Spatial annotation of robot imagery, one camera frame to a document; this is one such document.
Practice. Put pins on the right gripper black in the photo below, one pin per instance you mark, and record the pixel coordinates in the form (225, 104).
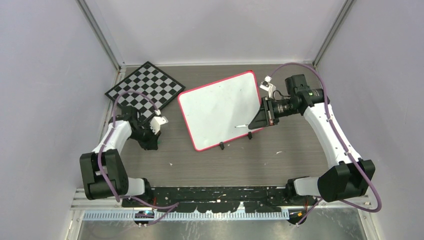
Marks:
(266, 116)

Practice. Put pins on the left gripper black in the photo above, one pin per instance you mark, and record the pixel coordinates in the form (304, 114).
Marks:
(152, 143)

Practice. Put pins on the green whiteboard marker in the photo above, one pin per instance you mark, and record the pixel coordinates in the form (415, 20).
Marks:
(242, 126)

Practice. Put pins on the whiteboard with red frame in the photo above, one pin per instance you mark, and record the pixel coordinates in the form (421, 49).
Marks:
(212, 111)

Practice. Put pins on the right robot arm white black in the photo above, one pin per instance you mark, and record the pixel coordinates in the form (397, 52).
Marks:
(347, 170)

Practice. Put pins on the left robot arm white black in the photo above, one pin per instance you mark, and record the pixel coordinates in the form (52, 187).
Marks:
(103, 172)

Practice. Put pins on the black and white chessboard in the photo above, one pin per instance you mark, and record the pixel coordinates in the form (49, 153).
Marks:
(151, 81)

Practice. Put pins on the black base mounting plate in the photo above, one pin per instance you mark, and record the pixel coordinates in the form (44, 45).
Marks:
(219, 199)

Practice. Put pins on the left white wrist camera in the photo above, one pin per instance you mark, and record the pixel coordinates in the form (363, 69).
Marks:
(156, 122)

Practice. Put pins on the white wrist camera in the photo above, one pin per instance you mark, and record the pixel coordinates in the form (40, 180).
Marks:
(156, 122)
(267, 86)

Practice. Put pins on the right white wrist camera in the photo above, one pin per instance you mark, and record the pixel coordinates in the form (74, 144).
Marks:
(267, 86)

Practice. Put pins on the slotted grey cable duct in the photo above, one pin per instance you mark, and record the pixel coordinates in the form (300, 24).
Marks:
(134, 215)

